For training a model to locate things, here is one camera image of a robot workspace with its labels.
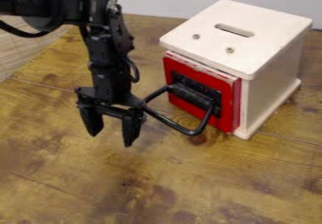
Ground red drawer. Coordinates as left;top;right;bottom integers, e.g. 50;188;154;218
163;51;241;133

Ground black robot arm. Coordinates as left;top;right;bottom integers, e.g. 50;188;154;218
0;0;144;147

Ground black metal drawer handle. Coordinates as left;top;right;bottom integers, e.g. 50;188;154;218
142;72;221;136

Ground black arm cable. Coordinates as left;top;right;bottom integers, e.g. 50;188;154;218
0;19;140;85

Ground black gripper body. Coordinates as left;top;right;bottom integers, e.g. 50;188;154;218
74;60;142;119

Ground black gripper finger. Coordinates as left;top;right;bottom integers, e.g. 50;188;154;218
121;110;145;148
76;102;104;136

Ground white wooden drawer box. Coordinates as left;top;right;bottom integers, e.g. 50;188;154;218
160;0;311;139

